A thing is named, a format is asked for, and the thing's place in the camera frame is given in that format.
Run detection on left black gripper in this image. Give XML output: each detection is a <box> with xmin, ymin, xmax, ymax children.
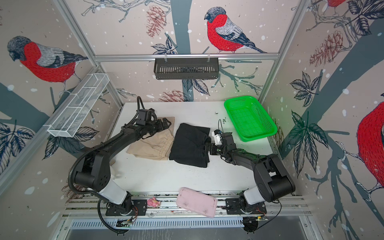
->
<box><xmin>146</xmin><ymin>117</ymin><xmax>172</xmax><ymax>135</ymax></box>

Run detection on beige shorts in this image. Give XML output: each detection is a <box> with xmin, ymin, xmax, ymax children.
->
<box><xmin>127</xmin><ymin>117</ymin><xmax>175</xmax><ymax>161</ymax></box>

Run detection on black shorts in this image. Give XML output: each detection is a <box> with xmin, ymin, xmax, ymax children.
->
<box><xmin>169</xmin><ymin>123</ymin><xmax>211</xmax><ymax>168</ymax></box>

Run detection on green plastic basket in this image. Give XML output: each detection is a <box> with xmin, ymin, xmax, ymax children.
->
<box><xmin>224</xmin><ymin>96</ymin><xmax>278</xmax><ymax>142</ymax></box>

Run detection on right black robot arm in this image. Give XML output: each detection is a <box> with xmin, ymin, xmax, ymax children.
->
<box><xmin>208</xmin><ymin>130</ymin><xmax>296</xmax><ymax>214</ymax></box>

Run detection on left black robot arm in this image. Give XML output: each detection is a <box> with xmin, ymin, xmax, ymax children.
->
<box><xmin>68</xmin><ymin>109</ymin><xmax>172</xmax><ymax>214</ymax></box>

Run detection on pink plastic tray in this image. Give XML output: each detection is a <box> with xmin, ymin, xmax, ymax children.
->
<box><xmin>176</xmin><ymin>188</ymin><xmax>218</xmax><ymax>218</ymax></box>

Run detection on small pink toy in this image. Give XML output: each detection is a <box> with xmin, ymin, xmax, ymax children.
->
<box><xmin>147</xmin><ymin>197</ymin><xmax>161</xmax><ymax>208</ymax></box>

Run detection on black hanging wire basket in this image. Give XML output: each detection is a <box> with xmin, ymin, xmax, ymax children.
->
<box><xmin>154</xmin><ymin>58</ymin><xmax>219</xmax><ymax>80</ymax></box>

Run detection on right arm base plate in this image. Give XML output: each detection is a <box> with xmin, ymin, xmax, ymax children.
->
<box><xmin>222</xmin><ymin>198</ymin><xmax>267</xmax><ymax>215</ymax></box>

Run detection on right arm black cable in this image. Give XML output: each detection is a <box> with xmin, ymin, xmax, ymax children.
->
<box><xmin>241</xmin><ymin>199</ymin><xmax>283</xmax><ymax>234</ymax></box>

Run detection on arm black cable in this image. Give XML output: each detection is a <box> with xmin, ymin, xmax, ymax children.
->
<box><xmin>96</xmin><ymin>197</ymin><xmax>133</xmax><ymax>235</ymax></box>
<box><xmin>241</xmin><ymin>199</ymin><xmax>283</xmax><ymax>234</ymax></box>

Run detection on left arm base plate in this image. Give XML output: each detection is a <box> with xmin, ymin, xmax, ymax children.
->
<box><xmin>106</xmin><ymin>200</ymin><xmax>148</xmax><ymax>217</ymax></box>

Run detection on white mesh wire shelf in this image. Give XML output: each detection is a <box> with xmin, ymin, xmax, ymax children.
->
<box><xmin>48</xmin><ymin>73</ymin><xmax>110</xmax><ymax>138</ymax></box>

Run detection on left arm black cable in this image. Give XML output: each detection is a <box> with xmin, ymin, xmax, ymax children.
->
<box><xmin>96</xmin><ymin>197</ymin><xmax>133</xmax><ymax>235</ymax></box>

